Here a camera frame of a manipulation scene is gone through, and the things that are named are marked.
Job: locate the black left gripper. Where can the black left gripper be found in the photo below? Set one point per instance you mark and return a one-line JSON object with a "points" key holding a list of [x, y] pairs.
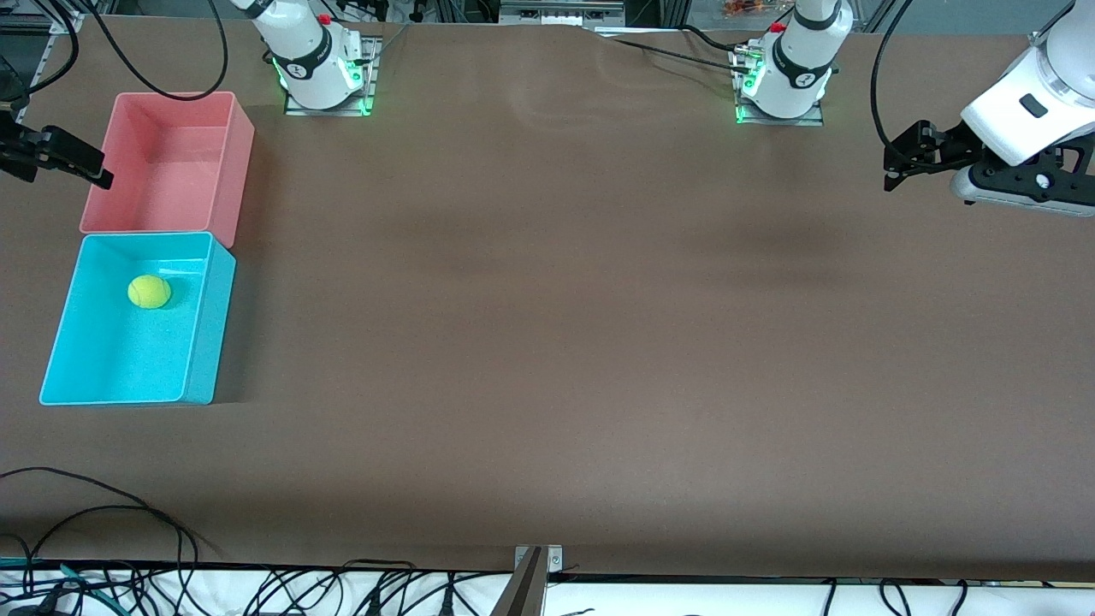
{"points": [[951, 144]]}

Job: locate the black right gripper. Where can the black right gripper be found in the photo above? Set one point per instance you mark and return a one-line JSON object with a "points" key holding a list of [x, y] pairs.
{"points": [[24, 145]]}

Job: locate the yellow-green tennis ball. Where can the yellow-green tennis ball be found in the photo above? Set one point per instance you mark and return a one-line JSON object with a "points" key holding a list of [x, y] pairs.
{"points": [[150, 292]]}

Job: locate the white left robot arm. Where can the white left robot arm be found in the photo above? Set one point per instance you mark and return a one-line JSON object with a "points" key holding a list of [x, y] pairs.
{"points": [[1026, 111]]}

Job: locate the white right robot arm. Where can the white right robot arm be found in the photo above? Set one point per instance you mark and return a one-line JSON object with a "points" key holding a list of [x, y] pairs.
{"points": [[308, 51]]}

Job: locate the pink plastic bin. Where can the pink plastic bin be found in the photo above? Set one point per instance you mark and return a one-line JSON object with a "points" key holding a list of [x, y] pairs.
{"points": [[162, 171]]}

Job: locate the blue plastic bin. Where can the blue plastic bin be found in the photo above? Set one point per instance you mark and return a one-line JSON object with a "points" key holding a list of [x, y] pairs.
{"points": [[128, 359]]}

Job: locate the orange background items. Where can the orange background items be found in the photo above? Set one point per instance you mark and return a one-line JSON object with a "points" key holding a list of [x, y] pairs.
{"points": [[744, 8]]}

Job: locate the grey metal box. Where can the grey metal box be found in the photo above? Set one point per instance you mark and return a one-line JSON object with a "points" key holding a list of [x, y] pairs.
{"points": [[560, 13]]}

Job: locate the aluminium side rail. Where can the aluminium side rail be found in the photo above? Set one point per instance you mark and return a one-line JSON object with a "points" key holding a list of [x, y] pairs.
{"points": [[38, 68]]}

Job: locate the aluminium corner bracket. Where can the aluminium corner bracket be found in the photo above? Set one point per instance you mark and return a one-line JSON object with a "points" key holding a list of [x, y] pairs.
{"points": [[1037, 38], [64, 21]]}

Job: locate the small metal bracket plate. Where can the small metal bracket plate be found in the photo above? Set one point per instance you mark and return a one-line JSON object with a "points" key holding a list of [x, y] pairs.
{"points": [[555, 560]]}

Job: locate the aluminium profile post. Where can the aluminium profile post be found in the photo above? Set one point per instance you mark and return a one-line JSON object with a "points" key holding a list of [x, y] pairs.
{"points": [[526, 590]]}

